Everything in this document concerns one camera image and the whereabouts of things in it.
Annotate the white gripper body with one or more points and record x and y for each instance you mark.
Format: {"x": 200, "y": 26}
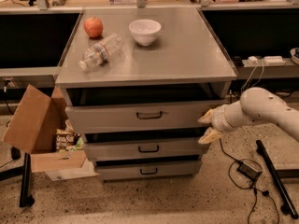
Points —
{"x": 219, "y": 118}

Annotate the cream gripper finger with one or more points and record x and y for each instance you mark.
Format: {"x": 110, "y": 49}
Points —
{"x": 207, "y": 118}
{"x": 209, "y": 136}

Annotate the grey top drawer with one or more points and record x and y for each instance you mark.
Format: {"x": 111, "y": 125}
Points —
{"x": 139, "y": 108}

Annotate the grey drawer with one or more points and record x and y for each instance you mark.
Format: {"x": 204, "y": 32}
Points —
{"x": 123, "y": 146}
{"x": 139, "y": 108}
{"x": 148, "y": 168}

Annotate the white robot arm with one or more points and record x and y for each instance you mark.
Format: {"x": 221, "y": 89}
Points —
{"x": 255, "y": 106}

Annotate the grey middle drawer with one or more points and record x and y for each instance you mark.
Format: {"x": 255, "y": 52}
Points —
{"x": 123, "y": 146}

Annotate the grey bottom drawer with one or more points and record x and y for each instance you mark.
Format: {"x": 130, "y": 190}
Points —
{"x": 148, "y": 168}

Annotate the white power strip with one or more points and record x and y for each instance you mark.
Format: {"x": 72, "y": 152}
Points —
{"x": 266, "y": 61}

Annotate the grey metal cabinet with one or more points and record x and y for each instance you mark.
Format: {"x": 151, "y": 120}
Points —
{"x": 185, "y": 52}

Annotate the white ceramic bowl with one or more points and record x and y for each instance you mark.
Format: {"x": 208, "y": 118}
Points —
{"x": 144, "y": 32}

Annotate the black stand leg right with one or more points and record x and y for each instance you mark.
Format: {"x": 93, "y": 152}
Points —
{"x": 288, "y": 207}

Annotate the black stand leg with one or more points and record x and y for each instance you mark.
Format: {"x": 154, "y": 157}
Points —
{"x": 26, "y": 199}
{"x": 288, "y": 207}

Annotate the clear plastic water bottle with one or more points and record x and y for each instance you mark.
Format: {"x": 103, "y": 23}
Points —
{"x": 101, "y": 51}

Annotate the sea salt snack bag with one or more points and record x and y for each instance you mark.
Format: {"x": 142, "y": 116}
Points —
{"x": 64, "y": 140}

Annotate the red apple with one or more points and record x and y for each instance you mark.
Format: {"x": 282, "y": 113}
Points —
{"x": 93, "y": 27}

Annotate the brown cardboard box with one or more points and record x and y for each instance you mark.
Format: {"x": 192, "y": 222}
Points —
{"x": 32, "y": 130}

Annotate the black stand leg left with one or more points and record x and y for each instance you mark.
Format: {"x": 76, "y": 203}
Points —
{"x": 26, "y": 199}

